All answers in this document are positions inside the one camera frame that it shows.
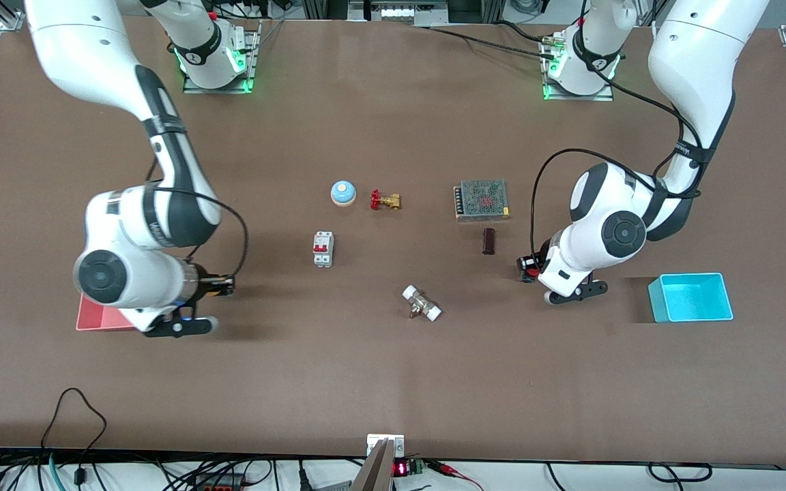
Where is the grey camera mounting bracket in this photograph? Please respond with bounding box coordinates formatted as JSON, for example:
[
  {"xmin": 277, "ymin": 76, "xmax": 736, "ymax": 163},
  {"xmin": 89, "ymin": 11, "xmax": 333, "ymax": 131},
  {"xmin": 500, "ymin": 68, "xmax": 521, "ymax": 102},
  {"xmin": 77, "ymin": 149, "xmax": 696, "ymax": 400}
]
[{"xmin": 351, "ymin": 434, "xmax": 406, "ymax": 491}]

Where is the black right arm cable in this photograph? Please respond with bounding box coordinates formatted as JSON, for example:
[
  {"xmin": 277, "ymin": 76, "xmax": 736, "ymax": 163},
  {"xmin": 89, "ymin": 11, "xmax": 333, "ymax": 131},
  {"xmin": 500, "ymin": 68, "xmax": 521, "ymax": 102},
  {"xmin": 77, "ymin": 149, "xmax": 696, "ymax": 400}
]
[{"xmin": 144, "ymin": 157, "xmax": 250, "ymax": 279}]

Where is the metal mesh power supply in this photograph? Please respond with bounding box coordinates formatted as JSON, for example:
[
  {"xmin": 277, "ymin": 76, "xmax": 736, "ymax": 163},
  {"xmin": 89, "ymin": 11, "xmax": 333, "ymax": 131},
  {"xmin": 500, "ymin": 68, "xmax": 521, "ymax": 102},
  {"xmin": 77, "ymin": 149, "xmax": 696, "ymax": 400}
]
[{"xmin": 453, "ymin": 179, "xmax": 511, "ymax": 222}]

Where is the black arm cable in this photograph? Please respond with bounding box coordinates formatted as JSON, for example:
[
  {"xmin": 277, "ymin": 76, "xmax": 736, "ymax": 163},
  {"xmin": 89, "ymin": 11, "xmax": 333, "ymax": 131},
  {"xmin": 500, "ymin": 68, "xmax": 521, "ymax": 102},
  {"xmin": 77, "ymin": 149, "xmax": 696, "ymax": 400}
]
[
  {"xmin": 529, "ymin": 148, "xmax": 701, "ymax": 263},
  {"xmin": 144, "ymin": 157, "xmax": 250, "ymax": 279}
]

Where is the red plastic bin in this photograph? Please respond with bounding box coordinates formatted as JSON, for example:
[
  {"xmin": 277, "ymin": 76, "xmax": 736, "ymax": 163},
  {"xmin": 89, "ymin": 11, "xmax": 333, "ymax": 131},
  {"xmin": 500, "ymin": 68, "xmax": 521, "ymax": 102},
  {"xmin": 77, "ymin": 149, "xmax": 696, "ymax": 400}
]
[{"xmin": 76, "ymin": 293, "xmax": 138, "ymax": 332}]

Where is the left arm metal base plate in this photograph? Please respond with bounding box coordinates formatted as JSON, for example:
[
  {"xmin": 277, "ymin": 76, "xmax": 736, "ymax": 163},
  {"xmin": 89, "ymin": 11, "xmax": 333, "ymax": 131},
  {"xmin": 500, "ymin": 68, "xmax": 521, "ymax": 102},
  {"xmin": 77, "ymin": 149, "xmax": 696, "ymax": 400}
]
[{"xmin": 542, "ymin": 31, "xmax": 616, "ymax": 102}]

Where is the white red circuit breaker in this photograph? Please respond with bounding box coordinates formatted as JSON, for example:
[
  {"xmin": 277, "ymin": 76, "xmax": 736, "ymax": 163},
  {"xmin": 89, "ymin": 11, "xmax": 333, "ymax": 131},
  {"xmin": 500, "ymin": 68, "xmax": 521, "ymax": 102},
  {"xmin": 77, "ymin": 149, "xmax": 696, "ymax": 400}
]
[{"xmin": 312, "ymin": 231, "xmax": 335, "ymax": 268}]

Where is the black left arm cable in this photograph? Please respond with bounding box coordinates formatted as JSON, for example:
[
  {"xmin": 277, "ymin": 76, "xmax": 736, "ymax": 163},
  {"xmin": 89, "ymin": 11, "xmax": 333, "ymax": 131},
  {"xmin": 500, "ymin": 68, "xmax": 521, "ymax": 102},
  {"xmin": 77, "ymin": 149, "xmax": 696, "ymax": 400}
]
[{"xmin": 529, "ymin": 148, "xmax": 701, "ymax": 263}]

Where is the cyan plastic bin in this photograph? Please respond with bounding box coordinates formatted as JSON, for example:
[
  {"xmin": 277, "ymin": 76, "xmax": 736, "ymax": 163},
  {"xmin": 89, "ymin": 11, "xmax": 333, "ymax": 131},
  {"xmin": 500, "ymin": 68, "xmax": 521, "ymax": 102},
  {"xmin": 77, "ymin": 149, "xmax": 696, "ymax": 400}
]
[{"xmin": 647, "ymin": 273, "xmax": 734, "ymax": 323}]

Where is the black base power cable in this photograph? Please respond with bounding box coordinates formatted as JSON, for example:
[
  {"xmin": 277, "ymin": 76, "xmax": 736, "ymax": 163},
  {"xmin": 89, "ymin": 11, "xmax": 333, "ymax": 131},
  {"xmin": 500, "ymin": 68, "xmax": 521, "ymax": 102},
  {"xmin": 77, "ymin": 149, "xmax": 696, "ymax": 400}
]
[{"xmin": 366, "ymin": 19, "xmax": 704, "ymax": 147}]

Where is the black looped table cable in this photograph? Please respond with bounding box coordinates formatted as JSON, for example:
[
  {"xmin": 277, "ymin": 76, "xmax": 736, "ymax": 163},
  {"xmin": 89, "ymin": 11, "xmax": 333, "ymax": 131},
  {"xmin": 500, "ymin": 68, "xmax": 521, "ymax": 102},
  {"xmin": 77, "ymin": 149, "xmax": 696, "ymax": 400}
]
[{"xmin": 40, "ymin": 387, "xmax": 108, "ymax": 486}]

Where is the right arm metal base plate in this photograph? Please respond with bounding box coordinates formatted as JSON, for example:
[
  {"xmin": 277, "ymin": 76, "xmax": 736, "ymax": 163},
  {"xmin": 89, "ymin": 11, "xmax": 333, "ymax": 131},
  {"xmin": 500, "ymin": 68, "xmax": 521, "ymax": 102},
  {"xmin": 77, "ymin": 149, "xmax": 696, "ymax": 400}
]
[{"xmin": 181, "ymin": 19, "xmax": 262, "ymax": 95}]

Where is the red alligator clip lead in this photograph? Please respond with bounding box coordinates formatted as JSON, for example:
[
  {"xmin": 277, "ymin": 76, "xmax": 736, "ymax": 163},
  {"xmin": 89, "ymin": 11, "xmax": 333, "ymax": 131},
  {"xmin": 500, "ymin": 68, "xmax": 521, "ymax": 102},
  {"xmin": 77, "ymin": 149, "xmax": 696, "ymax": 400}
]
[{"xmin": 427, "ymin": 461, "xmax": 486, "ymax": 491}]

